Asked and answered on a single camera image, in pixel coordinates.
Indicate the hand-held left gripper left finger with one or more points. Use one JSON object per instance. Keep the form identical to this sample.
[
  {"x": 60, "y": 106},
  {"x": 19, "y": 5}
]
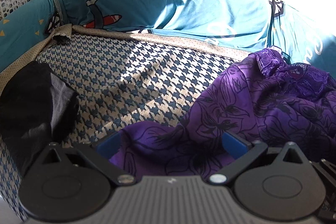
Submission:
[{"x": 107, "y": 146}]

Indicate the blue houndstooth sofa cover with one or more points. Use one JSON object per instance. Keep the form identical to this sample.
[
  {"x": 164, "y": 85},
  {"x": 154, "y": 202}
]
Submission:
[{"x": 118, "y": 77}]

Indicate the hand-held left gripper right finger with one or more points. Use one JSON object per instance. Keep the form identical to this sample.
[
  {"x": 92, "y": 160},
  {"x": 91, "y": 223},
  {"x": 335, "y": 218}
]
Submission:
[{"x": 233, "y": 145}]

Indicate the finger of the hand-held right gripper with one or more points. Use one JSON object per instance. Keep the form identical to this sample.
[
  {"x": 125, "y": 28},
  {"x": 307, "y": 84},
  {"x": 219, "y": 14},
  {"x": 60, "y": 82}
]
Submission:
[{"x": 325, "y": 174}]

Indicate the black and grey garment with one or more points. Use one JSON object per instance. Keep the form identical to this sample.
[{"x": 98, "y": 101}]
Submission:
[{"x": 26, "y": 103}]

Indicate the purple floral garment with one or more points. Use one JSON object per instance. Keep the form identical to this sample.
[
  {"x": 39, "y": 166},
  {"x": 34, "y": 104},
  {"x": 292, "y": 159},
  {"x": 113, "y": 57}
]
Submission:
[{"x": 249, "y": 98}]

